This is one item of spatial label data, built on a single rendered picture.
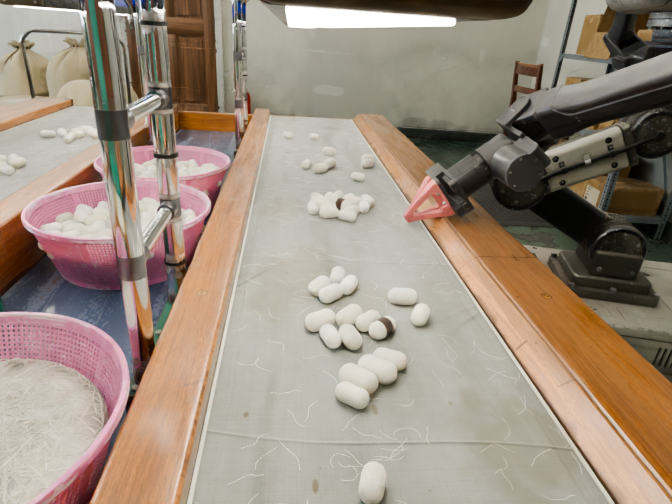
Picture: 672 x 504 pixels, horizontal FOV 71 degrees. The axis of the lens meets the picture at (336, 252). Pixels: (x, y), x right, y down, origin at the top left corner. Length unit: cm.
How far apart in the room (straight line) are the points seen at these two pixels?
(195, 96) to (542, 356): 524
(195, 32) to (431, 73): 248
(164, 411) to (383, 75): 513
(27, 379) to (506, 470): 42
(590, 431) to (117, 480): 36
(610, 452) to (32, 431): 45
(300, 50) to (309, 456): 512
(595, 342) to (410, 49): 499
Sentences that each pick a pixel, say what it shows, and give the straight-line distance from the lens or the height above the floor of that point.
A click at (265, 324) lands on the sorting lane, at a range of 53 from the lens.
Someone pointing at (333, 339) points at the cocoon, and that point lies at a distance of 48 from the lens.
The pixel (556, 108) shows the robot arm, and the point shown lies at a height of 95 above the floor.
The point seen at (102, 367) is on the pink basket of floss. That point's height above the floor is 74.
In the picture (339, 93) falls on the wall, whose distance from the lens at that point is 540.
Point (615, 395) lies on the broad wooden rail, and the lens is 49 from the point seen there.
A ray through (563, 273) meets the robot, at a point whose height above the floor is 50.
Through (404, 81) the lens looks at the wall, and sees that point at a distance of 543.
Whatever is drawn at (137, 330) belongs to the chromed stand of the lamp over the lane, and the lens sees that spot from 47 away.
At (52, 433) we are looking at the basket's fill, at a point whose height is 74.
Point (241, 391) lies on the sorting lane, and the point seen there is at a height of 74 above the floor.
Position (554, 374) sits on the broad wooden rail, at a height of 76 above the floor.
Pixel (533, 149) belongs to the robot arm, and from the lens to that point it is 74.
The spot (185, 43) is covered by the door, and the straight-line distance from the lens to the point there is 554.
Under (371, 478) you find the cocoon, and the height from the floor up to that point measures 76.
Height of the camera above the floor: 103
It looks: 25 degrees down
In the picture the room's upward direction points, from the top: 4 degrees clockwise
